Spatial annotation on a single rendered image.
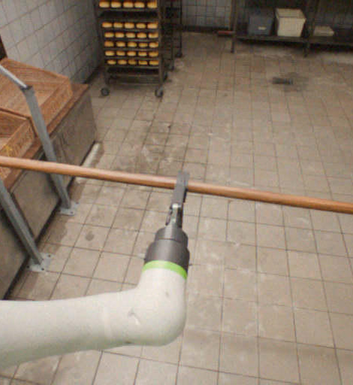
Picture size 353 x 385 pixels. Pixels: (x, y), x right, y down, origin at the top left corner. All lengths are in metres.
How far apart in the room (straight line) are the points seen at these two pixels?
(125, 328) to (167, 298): 0.09
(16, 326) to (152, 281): 0.23
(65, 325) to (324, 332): 1.62
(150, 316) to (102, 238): 1.66
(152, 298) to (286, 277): 1.58
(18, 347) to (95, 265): 1.58
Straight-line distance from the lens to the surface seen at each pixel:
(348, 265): 2.29
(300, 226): 2.36
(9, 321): 0.51
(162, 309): 0.56
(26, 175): 2.00
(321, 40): 5.18
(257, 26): 5.06
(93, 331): 0.61
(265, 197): 0.82
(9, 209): 1.81
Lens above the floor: 1.70
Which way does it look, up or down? 44 degrees down
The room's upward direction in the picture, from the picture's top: straight up
